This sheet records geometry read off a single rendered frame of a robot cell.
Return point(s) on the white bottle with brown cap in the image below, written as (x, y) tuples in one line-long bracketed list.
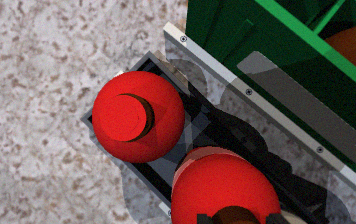
[(289, 215)]

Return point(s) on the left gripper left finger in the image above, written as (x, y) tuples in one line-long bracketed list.
[(202, 218)]

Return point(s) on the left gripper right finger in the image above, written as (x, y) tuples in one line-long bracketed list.
[(276, 218)]

